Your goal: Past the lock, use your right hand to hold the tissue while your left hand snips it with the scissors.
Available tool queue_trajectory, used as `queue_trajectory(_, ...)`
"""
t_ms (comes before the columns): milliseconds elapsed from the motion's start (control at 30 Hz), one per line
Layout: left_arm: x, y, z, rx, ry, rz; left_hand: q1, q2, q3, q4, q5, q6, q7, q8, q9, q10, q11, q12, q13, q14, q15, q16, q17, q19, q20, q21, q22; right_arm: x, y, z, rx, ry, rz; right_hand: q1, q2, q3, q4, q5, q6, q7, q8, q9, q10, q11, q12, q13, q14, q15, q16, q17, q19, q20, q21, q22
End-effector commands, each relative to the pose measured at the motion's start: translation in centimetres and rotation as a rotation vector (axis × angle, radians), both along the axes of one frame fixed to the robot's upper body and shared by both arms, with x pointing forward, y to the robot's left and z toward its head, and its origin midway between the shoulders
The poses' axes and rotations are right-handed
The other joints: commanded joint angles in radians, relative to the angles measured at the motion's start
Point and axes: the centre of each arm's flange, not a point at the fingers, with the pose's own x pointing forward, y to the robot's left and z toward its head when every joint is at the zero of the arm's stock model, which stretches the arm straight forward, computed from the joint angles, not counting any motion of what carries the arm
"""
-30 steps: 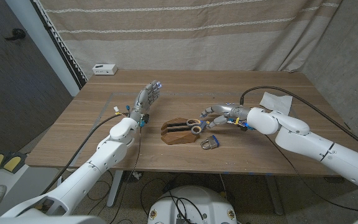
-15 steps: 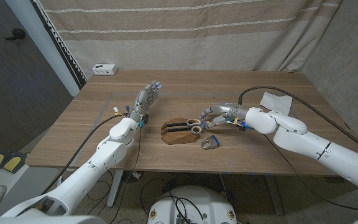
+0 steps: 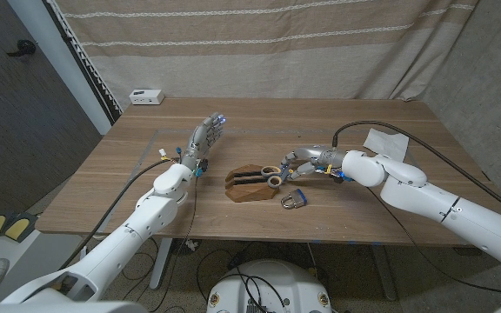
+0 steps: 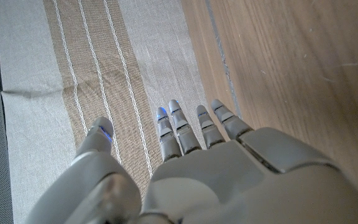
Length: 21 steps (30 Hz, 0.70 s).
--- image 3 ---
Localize black door handle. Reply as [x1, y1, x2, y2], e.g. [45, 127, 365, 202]
[6, 39, 37, 57]

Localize white robot chest cover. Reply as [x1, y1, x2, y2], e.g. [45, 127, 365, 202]
[0, 301, 150, 313]

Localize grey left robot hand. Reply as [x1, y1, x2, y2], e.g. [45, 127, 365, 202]
[179, 111, 228, 170]

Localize beige striped backdrop curtain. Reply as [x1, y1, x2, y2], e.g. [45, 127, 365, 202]
[54, 0, 480, 110]

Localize black backdrop frame pole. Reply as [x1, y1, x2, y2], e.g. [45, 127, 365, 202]
[43, 0, 124, 126]

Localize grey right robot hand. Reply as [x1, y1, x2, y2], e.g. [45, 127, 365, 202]
[281, 145, 347, 182]

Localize dark grey door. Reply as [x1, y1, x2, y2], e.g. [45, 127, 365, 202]
[0, 0, 104, 214]

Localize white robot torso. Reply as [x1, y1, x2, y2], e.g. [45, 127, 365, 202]
[206, 259, 333, 313]

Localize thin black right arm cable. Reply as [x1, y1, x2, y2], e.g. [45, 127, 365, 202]
[364, 185, 501, 299]

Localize white power strip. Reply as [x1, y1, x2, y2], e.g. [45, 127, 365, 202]
[129, 89, 165, 106]

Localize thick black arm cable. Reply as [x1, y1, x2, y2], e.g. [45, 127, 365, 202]
[331, 120, 501, 222]
[58, 158, 177, 270]

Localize silver padlock with blue base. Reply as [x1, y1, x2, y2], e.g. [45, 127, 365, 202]
[280, 189, 308, 210]

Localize brown wooden scissors holder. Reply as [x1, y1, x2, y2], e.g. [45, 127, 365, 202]
[224, 163, 280, 203]

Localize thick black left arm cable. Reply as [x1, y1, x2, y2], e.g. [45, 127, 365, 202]
[58, 158, 177, 270]

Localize white table leg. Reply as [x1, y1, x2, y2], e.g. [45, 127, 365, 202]
[149, 237, 174, 290]
[371, 243, 398, 302]

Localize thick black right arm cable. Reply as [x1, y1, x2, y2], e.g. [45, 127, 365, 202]
[331, 120, 501, 222]

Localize grey handled scissors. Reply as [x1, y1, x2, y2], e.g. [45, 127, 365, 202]
[260, 165, 295, 190]

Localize white tissue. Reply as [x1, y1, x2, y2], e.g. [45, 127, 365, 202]
[362, 127, 411, 163]

